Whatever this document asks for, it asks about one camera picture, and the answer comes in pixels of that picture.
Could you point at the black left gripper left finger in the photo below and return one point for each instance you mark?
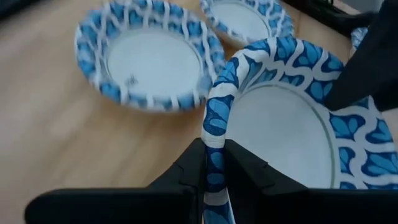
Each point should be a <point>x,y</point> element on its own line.
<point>174,199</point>

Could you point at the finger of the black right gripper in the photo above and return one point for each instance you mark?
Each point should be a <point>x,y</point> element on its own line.
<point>367,68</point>
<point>388,101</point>

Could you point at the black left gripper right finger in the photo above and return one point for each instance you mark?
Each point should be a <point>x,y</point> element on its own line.
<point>273,202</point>

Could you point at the blue patterned paper bowl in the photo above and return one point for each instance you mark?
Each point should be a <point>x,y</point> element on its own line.
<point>280,130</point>
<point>239,18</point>
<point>358,37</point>

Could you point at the white bowl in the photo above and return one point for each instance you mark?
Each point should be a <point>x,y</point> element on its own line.
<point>152,62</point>

